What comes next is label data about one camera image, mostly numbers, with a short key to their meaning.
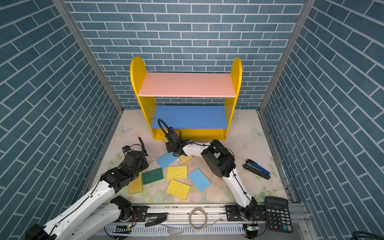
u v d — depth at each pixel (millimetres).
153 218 717
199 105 1230
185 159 929
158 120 787
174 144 767
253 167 886
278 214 722
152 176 851
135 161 600
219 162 560
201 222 726
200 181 842
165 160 912
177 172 871
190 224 706
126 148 713
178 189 806
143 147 978
